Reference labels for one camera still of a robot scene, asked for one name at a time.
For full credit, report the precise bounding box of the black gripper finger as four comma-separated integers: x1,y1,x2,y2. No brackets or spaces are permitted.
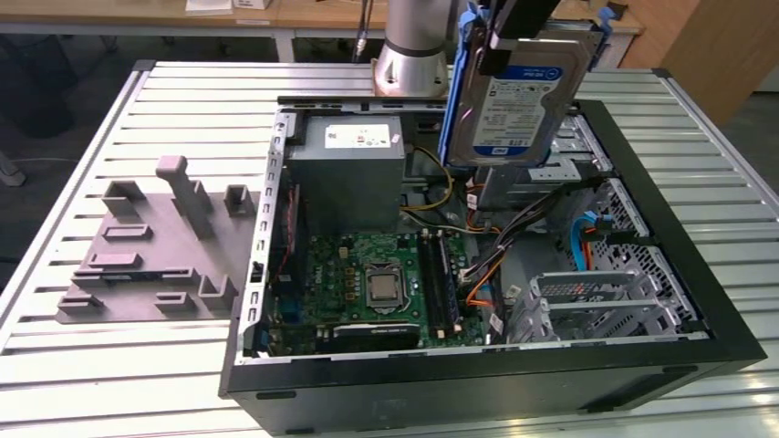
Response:
478,0,562,77

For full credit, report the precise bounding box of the hard disk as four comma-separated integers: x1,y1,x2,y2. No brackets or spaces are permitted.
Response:
438,0,614,168

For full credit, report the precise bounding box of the metal disk bay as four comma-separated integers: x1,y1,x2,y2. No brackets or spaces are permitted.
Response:
526,271,695,343

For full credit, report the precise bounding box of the metal optical drive cage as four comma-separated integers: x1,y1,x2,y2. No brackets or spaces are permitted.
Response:
478,113,614,211

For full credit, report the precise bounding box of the grey power supply unit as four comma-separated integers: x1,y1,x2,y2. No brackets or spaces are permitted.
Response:
286,113,408,234

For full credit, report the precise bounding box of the white paper stack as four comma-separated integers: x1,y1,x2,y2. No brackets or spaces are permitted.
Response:
184,0,234,17

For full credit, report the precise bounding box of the black RAM stick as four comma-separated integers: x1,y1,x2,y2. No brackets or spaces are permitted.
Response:
436,232,463,337

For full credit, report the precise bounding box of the wooden desk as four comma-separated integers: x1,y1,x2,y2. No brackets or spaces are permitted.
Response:
0,0,647,65

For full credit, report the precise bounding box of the green motherboard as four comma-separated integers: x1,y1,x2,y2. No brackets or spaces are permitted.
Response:
260,230,488,355

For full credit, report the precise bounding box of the silver CPU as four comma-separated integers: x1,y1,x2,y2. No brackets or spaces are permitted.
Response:
367,272,404,308

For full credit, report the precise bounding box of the black graphics card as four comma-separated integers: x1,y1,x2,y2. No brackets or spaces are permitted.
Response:
315,321,422,353

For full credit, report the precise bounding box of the grey parts rack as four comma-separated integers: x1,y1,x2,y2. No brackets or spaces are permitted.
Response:
55,154,263,326

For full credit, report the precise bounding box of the black PC case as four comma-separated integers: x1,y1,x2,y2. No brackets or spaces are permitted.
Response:
218,94,767,435

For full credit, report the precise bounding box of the white furniture foot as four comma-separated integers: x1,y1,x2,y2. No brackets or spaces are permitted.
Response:
0,152,27,187

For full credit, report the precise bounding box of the black cable with silver plug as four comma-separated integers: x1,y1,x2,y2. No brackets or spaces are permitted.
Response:
356,0,374,63

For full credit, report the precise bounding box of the yellow wire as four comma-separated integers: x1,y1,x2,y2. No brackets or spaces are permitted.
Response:
400,144,455,212

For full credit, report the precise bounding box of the black cable bundle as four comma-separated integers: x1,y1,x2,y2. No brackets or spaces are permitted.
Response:
462,180,604,284

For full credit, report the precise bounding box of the black power connector wire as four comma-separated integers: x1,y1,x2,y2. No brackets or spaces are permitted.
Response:
592,217,650,243

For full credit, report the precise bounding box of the blue data wire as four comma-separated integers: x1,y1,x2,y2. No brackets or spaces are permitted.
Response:
570,210,602,275

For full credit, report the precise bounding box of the orange wire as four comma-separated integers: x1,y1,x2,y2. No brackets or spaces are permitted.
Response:
466,273,507,308

